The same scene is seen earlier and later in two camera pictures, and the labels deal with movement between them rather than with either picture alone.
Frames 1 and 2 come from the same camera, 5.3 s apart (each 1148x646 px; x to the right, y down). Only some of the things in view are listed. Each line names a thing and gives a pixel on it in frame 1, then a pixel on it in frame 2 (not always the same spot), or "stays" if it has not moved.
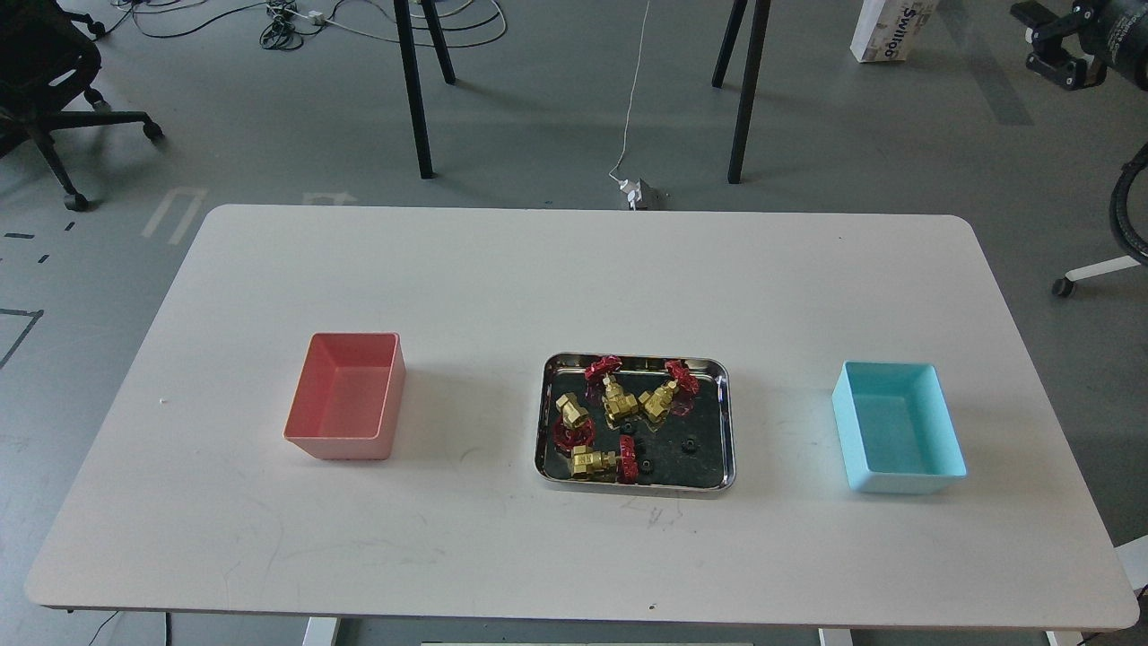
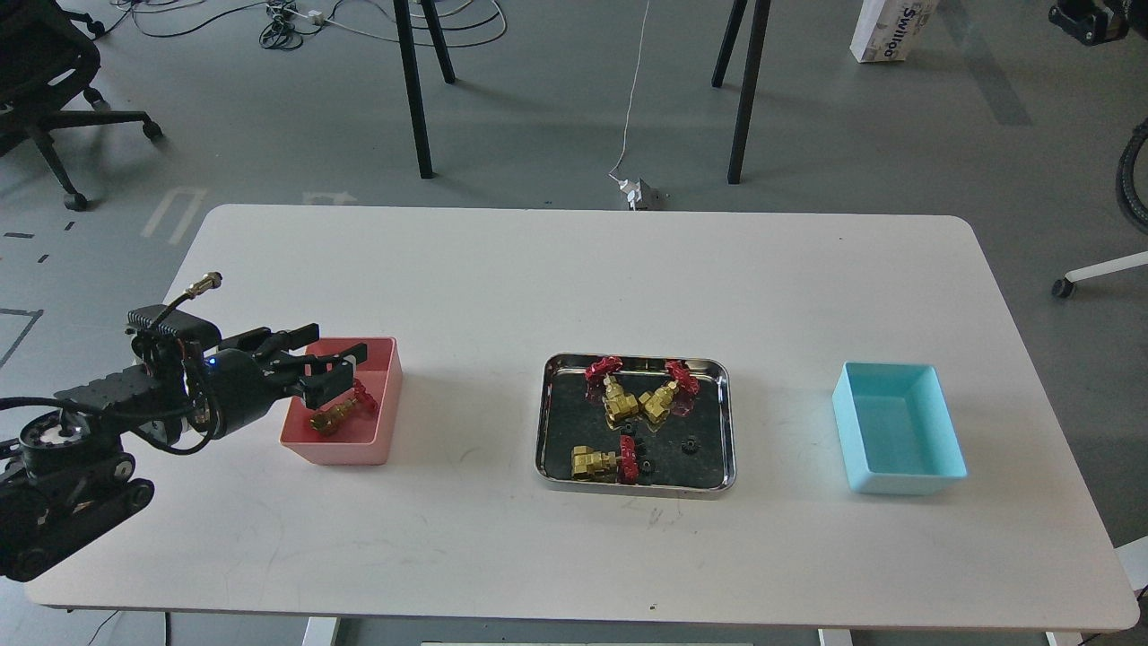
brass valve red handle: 615,403 stays
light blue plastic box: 897,428 stays
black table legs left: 407,49 stays
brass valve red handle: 574,430 -> 326,423
